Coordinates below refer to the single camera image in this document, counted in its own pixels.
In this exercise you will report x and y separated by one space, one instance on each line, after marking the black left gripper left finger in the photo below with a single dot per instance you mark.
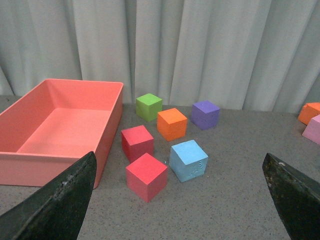
57 210

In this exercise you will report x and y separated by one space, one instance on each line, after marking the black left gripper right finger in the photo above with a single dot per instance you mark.
296 198

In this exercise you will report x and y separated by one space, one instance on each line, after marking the light blue foam cube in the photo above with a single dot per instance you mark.
188 160

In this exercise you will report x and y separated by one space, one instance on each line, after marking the pink foam block at right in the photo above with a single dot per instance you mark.
312 130

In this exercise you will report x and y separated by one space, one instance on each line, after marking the orange foam block at right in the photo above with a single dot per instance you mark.
309 111

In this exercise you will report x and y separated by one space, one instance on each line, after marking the pink plastic bin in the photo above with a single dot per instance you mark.
54 125

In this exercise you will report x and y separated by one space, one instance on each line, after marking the bright red foam cube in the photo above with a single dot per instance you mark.
146 177

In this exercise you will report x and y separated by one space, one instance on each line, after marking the dark red foam cube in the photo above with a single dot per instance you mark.
136 141

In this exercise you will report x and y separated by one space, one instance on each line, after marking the purple foam cube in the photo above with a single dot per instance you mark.
205 114

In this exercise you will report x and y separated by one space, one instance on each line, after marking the green foam cube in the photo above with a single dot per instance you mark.
148 106

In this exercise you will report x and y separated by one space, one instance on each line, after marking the orange foam cube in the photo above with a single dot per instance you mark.
171 124

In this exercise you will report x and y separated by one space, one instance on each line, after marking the grey curtain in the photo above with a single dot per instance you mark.
261 55

